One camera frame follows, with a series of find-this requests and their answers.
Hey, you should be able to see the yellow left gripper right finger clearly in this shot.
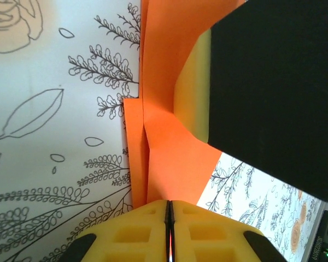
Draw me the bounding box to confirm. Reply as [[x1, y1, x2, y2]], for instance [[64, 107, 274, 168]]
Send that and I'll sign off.
[[169, 200, 289, 262]]

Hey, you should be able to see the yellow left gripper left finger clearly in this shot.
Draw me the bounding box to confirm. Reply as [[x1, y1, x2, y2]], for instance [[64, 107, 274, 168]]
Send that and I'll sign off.
[[61, 199, 172, 262]]

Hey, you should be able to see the orange paper sheet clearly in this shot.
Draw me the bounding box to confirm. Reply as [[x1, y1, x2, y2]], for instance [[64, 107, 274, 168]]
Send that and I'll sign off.
[[122, 0, 248, 212]]

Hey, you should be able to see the floral patterned table cover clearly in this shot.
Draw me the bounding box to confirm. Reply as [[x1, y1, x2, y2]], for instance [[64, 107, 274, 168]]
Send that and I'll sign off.
[[0, 0, 328, 262]]

